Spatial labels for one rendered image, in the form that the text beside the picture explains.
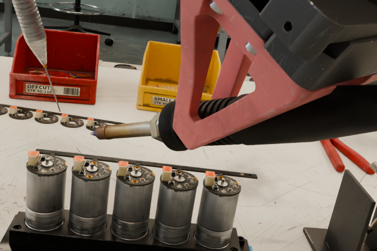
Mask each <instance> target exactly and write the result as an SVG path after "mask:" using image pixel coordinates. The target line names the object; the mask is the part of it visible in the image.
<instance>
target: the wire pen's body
mask: <svg viewBox="0 0 377 251"><path fill-rule="evenodd" d="M12 3H13V6H14V8H15V11H16V15H17V18H18V20H19V23H20V26H21V30H22V33H23V35H24V38H25V41H26V42H35V41H39V40H42V39H44V38H45V37H46V33H45V30H44V26H43V23H42V20H41V18H40V14H39V11H38V8H37V5H36V1H35V0H12Z"/></svg>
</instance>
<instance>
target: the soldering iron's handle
mask: <svg viewBox="0 0 377 251"><path fill-rule="evenodd" d="M336 86H337V87H336V88H335V89H334V90H333V91H332V92H331V93H330V94H328V95H325V96H323V97H320V98H318V99H316V100H313V101H311V102H309V103H306V104H303V105H301V106H299V107H296V108H294V109H291V110H289V111H287V112H284V113H282V114H280V115H277V116H274V117H272V118H270V119H267V120H265V121H263V122H260V123H258V124H255V125H252V126H250V127H248V128H245V129H243V130H241V131H238V132H236V133H233V134H230V135H229V136H226V137H223V138H221V139H219V140H216V141H214V142H211V143H209V144H207V145H204V146H220V145H240V144H244V145H247V146H250V145H271V144H282V143H303V142H315V141H322V140H328V139H332V138H339V137H346V136H353V135H357V134H363V133H370V132H377V85H336ZM246 95H248V94H242V95H240V96H238V97H236V96H235V97H227V98H222V99H214V100H206V101H201V102H200V105H199V109H198V115H199V117H200V118H201V119H204V118H206V117H208V116H210V115H212V114H214V113H216V112H218V111H220V110H222V109H223V108H225V107H227V106H229V105H231V104H232V103H234V102H235V101H237V100H239V99H241V98H243V97H244V96H246ZM175 105H176V101H171V102H169V103H168V104H166V105H165V106H164V108H163V109H162V111H161V112H160V115H159V120H158V129H159V134H160V137H161V139H162V141H163V143H164V144H165V145H166V146H167V147H168V148H169V149H171V150H173V151H186V150H188V149H187V148H186V146H185V145H184V144H183V142H182V141H181V139H180V138H179V136H178V135H177V134H176V132H175V131H174V129H173V117H174V110H175Z"/></svg>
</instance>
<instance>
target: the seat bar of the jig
mask: <svg viewBox="0 0 377 251"><path fill-rule="evenodd" d="M68 219H69V210H65V213H64V223H63V225H62V226H61V227H59V228H57V229H55V230H51V231H35V230H32V229H30V228H28V227H27V226H26V225H25V212H20V211H19V212H18V213H17V215H16V217H15V219H14V221H13V223H12V225H11V226H10V228H9V231H8V243H10V244H21V245H32V246H39V247H49V248H60V249H71V250H82V251H241V249H240V244H239V240H238V235H237V229H236V228H235V227H233V228H232V233H231V239H230V242H229V246H228V247H226V248H224V249H209V248H206V247H203V246H201V245H200V244H198V243H197V242H196V241H195V239H194V233H195V227H196V224H193V223H191V227H190V233H189V237H188V241H187V242H185V243H183V244H180V245H168V244H164V243H161V242H159V241H158V240H156V238H155V237H154V236H153V227H154V219H149V225H148V233H147V235H146V236H145V237H144V238H142V239H140V240H133V241H129V240H122V239H119V238H117V237H115V236H114V235H113V234H112V232H111V224H112V215H111V214H107V222H106V228H105V230H104V231H103V232H102V233H100V234H98V235H93V236H81V235H77V234H75V233H73V232H72V231H71V230H70V229H69V228H68Z"/></svg>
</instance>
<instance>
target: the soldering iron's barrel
mask: <svg viewBox="0 0 377 251"><path fill-rule="evenodd" d="M159 115H160V112H158V113H156V115H155V116H154V117H153V118H152V120H151V121H145V122H134V123H125V124H114V125H104V126H99V127H98V128H97V129H96V130H95V135H96V137H97V139H99V140H112V139H118V138H133V137H148V136H151V137H152V138H153V139H155V140H158V141H161V142H163V141H162V139H161V137H160V134H159V129H158V120H159Z"/></svg>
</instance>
